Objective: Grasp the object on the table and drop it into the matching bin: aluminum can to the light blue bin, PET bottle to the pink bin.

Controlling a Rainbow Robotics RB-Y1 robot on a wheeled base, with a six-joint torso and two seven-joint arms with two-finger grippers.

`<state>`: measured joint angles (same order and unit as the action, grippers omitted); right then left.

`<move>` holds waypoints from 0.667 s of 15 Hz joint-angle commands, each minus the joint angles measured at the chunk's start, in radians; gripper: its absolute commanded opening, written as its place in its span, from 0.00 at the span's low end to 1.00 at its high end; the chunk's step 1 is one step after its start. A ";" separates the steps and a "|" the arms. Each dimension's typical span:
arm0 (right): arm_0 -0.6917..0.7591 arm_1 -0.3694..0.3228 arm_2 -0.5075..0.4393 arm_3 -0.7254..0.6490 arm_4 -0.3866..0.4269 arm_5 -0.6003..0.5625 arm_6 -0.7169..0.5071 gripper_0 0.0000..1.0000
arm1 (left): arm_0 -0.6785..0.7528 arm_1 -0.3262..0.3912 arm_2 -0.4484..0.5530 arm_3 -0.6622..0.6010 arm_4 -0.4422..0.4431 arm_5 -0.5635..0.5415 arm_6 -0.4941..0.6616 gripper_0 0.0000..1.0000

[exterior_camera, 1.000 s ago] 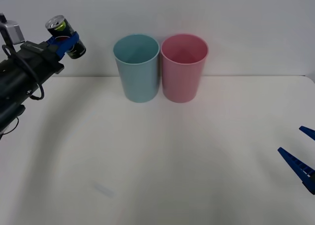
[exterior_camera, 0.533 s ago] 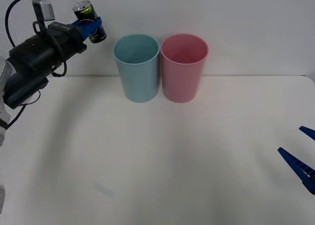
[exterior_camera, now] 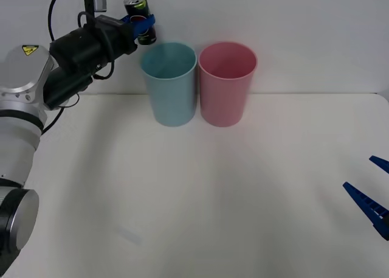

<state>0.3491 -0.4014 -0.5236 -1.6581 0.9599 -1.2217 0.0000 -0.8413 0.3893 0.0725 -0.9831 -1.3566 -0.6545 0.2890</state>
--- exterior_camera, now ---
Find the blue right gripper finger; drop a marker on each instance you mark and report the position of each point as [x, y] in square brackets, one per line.
[370, 208]
[381, 163]

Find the pale blue plastic bin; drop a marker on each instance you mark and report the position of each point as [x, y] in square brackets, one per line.
[173, 98]

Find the silver and black left arm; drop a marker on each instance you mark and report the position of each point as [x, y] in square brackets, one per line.
[18, 132]

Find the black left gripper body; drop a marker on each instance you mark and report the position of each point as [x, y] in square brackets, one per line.
[91, 47]

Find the pink plastic bin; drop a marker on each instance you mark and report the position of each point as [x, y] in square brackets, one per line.
[223, 98]

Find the black drink can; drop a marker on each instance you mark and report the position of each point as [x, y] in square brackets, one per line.
[136, 5]

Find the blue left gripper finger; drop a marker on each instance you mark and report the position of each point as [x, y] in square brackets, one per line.
[143, 24]
[126, 19]

